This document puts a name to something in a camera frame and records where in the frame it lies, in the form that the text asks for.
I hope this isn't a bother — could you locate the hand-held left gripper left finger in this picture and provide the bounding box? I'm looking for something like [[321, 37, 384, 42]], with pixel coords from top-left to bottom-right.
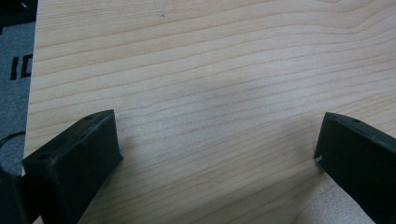
[[21, 108, 124, 224]]

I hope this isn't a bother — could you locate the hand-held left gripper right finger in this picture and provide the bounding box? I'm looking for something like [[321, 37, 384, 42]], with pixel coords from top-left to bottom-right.
[[313, 111, 396, 224]]

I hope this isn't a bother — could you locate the grey floor mat with black print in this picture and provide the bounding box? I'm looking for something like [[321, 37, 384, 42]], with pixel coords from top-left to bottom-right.
[[0, 21, 36, 177]]

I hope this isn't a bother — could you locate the black object with metal part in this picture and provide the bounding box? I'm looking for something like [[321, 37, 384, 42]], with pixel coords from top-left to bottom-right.
[[0, 0, 39, 28]]

